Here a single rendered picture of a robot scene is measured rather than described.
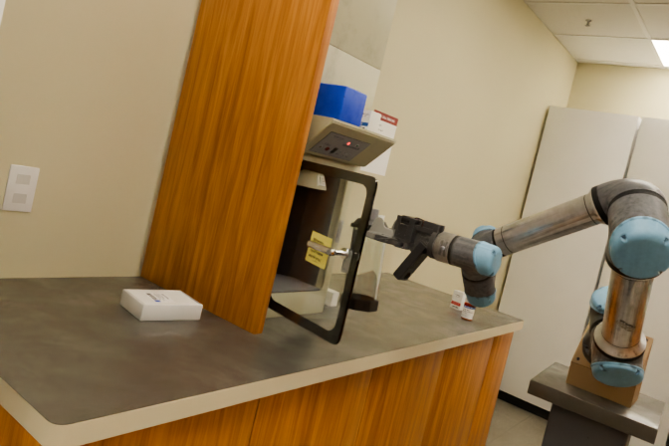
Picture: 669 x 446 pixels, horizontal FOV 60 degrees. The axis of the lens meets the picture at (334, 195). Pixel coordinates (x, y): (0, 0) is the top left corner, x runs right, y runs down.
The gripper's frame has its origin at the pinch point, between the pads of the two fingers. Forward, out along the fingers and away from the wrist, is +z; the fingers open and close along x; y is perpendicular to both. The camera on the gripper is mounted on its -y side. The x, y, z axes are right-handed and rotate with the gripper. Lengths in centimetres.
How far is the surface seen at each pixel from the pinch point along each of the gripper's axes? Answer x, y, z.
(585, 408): -35, -32, -55
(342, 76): 3.0, 41.2, 19.1
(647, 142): -294, 77, -9
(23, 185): 63, -6, 62
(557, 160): -294, 56, 45
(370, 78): -10.3, 44.1, 19.1
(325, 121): 17.4, 26.2, 10.1
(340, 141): 7.0, 22.6, 11.6
